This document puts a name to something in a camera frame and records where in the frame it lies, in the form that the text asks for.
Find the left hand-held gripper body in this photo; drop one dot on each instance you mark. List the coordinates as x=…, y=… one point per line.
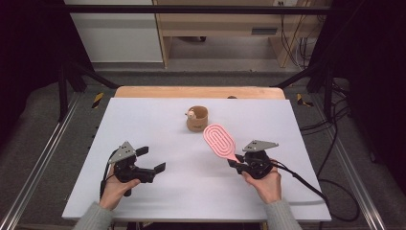
x=127, y=169

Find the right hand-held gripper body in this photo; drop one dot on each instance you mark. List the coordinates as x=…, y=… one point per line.
x=257, y=159

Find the pink hairbrush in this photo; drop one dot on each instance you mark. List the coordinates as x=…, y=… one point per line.
x=219, y=140

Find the tan cup with animal figure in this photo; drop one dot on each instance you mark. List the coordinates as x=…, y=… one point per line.
x=198, y=123

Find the person's left hand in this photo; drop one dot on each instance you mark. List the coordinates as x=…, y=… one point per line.
x=115, y=190

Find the person's right hand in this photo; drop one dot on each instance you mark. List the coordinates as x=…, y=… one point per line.
x=266, y=188

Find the yellow black tape marker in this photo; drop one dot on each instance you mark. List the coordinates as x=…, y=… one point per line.
x=97, y=100
x=302, y=100

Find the black metal stand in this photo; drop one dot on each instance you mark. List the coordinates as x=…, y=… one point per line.
x=68, y=83
x=322, y=80

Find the white cabinet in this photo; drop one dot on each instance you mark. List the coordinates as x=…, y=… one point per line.
x=118, y=38

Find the grey desk label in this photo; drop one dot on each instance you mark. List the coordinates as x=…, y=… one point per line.
x=264, y=31

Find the wooden desk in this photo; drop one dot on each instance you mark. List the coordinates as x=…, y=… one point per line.
x=220, y=25

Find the black curtain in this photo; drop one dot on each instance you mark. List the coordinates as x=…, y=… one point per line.
x=373, y=64
x=28, y=48

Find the aluminium rail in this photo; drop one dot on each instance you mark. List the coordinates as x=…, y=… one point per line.
x=35, y=163
x=357, y=185

